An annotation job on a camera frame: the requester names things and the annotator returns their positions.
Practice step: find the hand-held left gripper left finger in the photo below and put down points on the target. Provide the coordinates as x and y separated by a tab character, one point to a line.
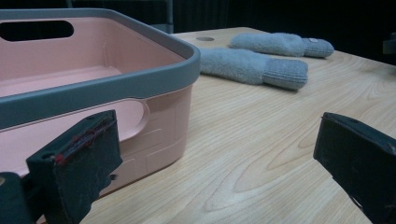
74	168

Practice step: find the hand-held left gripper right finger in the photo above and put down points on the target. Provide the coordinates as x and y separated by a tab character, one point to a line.
361	158

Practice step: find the pink basket with grey rim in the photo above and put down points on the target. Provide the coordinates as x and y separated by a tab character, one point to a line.
102	56

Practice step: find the grey knitted glove with tag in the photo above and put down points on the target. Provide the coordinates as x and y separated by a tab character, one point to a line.
280	43

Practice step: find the metal stand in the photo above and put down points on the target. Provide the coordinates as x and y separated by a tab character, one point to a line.
168	18

